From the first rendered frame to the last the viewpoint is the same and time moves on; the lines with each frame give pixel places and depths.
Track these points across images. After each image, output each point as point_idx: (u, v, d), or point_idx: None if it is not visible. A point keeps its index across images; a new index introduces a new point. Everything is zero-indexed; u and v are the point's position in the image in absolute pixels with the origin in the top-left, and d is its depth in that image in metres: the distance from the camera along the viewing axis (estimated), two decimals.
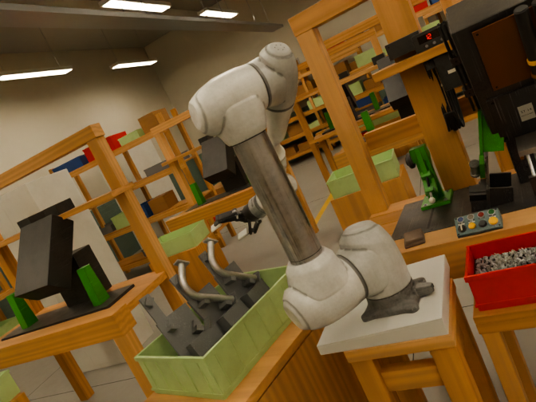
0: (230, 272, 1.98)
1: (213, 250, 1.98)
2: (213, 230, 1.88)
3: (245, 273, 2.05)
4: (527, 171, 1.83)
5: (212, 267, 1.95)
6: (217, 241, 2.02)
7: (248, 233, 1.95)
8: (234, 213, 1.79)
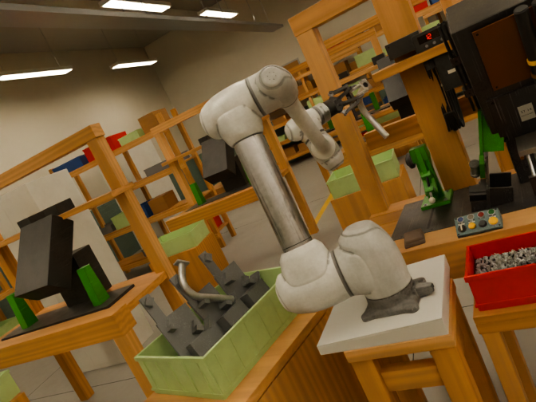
0: (365, 116, 2.18)
1: (360, 92, 2.11)
2: (359, 86, 2.11)
3: (380, 127, 2.15)
4: (527, 171, 1.83)
5: None
6: (368, 90, 2.06)
7: (361, 97, 2.07)
8: (329, 93, 2.07)
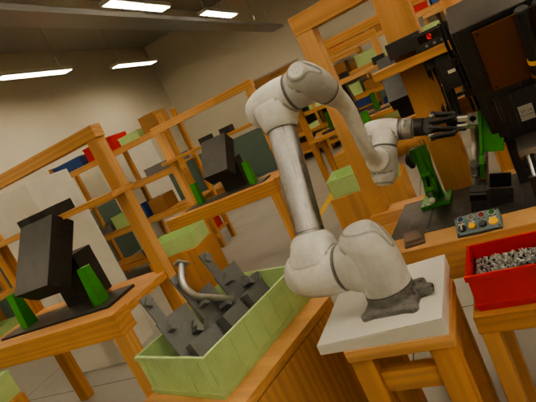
0: (471, 155, 1.87)
1: None
2: None
3: None
4: (527, 171, 1.83)
5: None
6: (470, 124, 1.78)
7: (462, 130, 1.81)
8: None
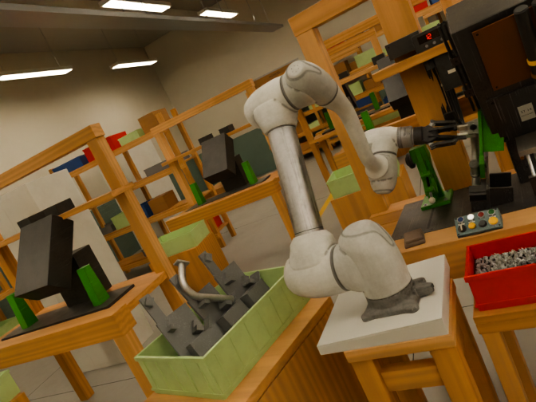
0: None
1: None
2: None
3: (474, 182, 1.81)
4: (527, 171, 1.83)
5: None
6: (470, 133, 1.77)
7: (462, 139, 1.80)
8: None
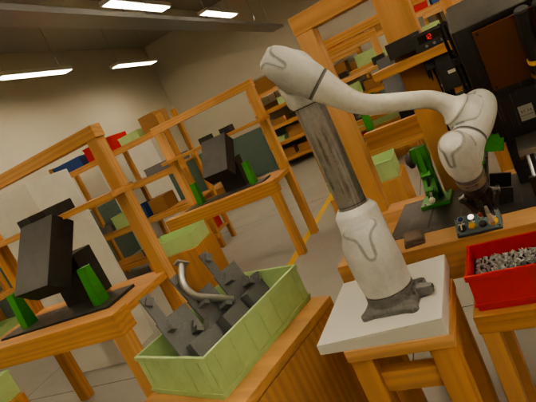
0: None
1: None
2: None
3: None
4: (527, 171, 1.83)
5: None
6: None
7: None
8: (498, 186, 1.45)
